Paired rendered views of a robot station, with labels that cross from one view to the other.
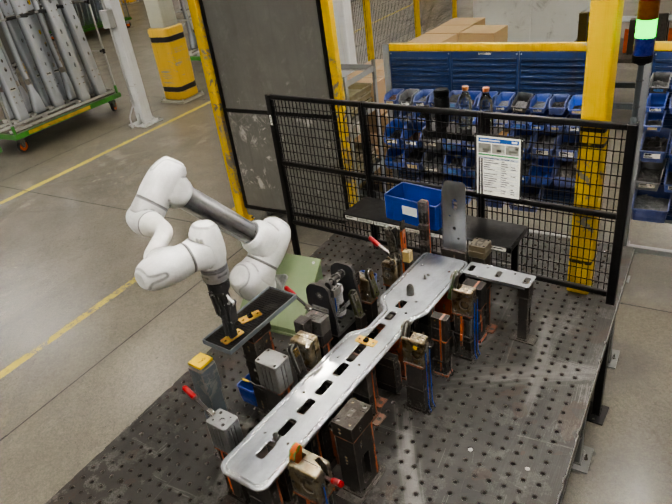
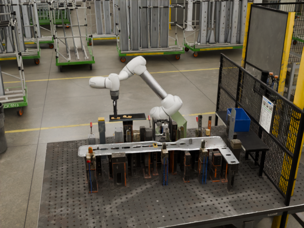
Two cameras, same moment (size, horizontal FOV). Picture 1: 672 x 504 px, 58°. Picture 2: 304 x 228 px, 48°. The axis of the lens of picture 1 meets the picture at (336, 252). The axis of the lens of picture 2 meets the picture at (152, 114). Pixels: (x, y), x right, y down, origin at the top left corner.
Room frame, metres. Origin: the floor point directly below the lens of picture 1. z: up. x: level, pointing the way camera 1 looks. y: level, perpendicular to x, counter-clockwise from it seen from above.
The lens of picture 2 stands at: (-0.32, -1.95, 2.55)
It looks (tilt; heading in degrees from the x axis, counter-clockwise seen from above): 23 degrees down; 43
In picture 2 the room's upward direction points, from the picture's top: straight up
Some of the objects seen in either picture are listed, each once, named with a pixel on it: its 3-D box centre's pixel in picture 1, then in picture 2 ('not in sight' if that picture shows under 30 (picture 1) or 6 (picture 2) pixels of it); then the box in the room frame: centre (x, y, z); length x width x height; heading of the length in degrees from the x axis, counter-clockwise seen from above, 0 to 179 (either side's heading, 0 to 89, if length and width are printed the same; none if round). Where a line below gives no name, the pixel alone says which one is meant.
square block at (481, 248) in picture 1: (480, 276); (234, 158); (2.26, -0.63, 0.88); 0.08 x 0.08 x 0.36; 51
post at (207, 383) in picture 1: (215, 411); (102, 140); (1.60, 0.50, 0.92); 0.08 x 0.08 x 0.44; 51
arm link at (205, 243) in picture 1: (203, 245); (112, 81); (1.70, 0.41, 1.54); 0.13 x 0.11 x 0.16; 126
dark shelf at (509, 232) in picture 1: (429, 221); (239, 128); (2.60, -0.48, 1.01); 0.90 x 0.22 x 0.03; 51
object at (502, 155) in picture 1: (498, 166); (267, 114); (2.50, -0.79, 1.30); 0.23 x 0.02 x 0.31; 51
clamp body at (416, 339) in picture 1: (417, 372); (164, 166); (1.71, -0.24, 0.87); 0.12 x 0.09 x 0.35; 51
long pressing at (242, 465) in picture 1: (365, 346); (153, 146); (1.75, -0.06, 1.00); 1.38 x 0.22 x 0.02; 141
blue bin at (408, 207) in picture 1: (418, 205); (237, 119); (2.63, -0.43, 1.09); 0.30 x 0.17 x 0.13; 45
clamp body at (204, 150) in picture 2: (464, 323); (202, 165); (1.96, -0.48, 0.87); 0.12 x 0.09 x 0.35; 51
